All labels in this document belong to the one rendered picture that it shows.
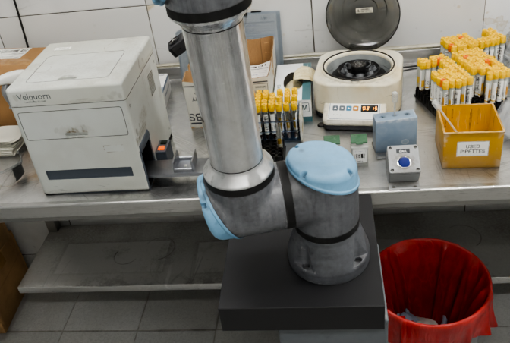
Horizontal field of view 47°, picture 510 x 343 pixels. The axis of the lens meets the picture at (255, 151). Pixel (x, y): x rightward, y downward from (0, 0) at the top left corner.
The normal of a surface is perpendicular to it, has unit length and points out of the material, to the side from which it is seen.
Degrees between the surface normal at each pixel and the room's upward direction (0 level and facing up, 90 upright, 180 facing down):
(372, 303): 4
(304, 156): 7
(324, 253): 76
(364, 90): 90
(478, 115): 90
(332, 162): 7
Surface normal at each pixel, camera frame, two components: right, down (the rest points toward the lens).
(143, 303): -0.11, -0.84
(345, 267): 0.25, 0.27
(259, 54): -0.10, 0.52
